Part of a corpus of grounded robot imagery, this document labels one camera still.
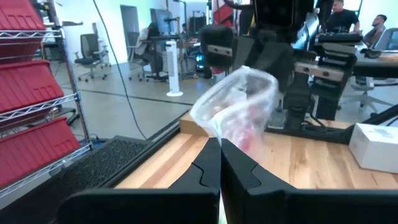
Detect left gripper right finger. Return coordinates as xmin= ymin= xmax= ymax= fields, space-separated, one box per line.
xmin=220 ymin=138 xmax=398 ymax=224

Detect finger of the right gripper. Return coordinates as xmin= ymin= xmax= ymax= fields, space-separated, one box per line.
xmin=258 ymin=37 xmax=295 ymax=94
xmin=233 ymin=34 xmax=261 ymax=71

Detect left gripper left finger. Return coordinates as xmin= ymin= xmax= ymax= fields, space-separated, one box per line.
xmin=57 ymin=136 xmax=222 ymax=224

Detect clear plastic zip bag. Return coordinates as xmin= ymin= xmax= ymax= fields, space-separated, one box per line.
xmin=190 ymin=65 xmax=280 ymax=164

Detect small brown cardboard box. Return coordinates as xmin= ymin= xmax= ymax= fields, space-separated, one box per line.
xmin=179 ymin=111 xmax=215 ymax=138

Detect person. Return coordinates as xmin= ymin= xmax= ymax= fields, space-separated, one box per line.
xmin=325 ymin=0 xmax=361 ymax=34
xmin=363 ymin=14 xmax=389 ymax=47

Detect wooden desk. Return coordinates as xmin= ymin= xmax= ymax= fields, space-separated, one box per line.
xmin=354 ymin=51 xmax=398 ymax=78

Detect grey office chair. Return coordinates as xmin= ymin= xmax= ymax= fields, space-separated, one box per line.
xmin=374 ymin=27 xmax=398 ymax=52

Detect white tower fan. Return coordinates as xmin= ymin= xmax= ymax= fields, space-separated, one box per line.
xmin=165 ymin=40 xmax=184 ymax=97

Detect black monitor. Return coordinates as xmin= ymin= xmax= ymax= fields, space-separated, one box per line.
xmin=150 ymin=8 xmax=175 ymax=37

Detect black perforated metal box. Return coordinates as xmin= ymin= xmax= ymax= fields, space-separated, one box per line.
xmin=51 ymin=135 xmax=156 ymax=195

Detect white cardboard box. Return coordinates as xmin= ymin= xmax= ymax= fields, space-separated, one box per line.
xmin=348 ymin=123 xmax=398 ymax=174

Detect black office chair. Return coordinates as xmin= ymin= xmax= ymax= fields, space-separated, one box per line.
xmin=126 ymin=30 xmax=150 ymax=82
xmin=73 ymin=33 xmax=109 ymax=83

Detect red plastic storage bin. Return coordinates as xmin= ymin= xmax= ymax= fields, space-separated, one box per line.
xmin=0 ymin=117 xmax=81 ymax=188
xmin=0 ymin=0 xmax=47 ymax=62
xmin=0 ymin=60 xmax=65 ymax=125

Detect long black hanging cable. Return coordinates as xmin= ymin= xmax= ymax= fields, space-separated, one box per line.
xmin=92 ymin=0 xmax=149 ymax=140

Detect chrome wire shelf rack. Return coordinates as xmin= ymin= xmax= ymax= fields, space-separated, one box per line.
xmin=0 ymin=0 xmax=94 ymax=200

